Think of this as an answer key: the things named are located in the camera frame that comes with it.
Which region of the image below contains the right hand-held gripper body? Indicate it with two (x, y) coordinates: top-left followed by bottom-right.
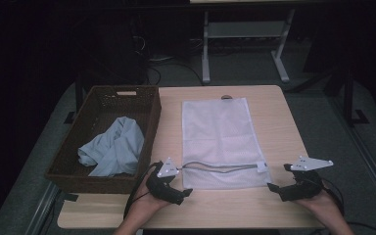
(278, 155), (335, 203)

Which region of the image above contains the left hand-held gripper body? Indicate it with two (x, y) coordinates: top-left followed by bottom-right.
(145, 157), (186, 206)

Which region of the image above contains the light blue shirt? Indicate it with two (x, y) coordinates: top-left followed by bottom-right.
(76, 116), (146, 178)

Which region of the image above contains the white mesh laundry bag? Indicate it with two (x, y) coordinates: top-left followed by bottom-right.
(180, 96), (273, 191)

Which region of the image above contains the brown wicker basket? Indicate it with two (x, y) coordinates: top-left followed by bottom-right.
(44, 84), (163, 196)

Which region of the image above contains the person's left hand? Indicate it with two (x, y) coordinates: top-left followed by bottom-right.
(132, 178), (172, 224)

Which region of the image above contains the person's right hand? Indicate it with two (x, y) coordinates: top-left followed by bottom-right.
(294, 187), (342, 226)

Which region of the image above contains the black tape strip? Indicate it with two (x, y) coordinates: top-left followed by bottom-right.
(62, 192), (79, 203)

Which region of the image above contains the black metal stand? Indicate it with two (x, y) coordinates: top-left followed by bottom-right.
(322, 63), (370, 127)

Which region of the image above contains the black table leg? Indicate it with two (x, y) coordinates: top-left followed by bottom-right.
(63, 79), (86, 125)

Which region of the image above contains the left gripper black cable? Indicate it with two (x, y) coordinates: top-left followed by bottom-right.
(122, 161), (165, 220)

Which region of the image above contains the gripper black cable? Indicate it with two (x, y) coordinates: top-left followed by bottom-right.
(317, 176), (346, 217)
(122, 161), (165, 220)

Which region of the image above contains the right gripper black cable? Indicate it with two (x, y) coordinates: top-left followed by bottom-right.
(317, 176), (346, 217)

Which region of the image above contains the aluminium floor rail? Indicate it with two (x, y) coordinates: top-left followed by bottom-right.
(326, 96), (376, 220)
(23, 181), (62, 235)

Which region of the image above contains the bundle of black cables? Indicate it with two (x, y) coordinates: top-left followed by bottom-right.
(130, 33), (205, 86)

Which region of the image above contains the white metal desk frame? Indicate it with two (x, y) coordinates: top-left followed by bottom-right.
(201, 8), (297, 85)

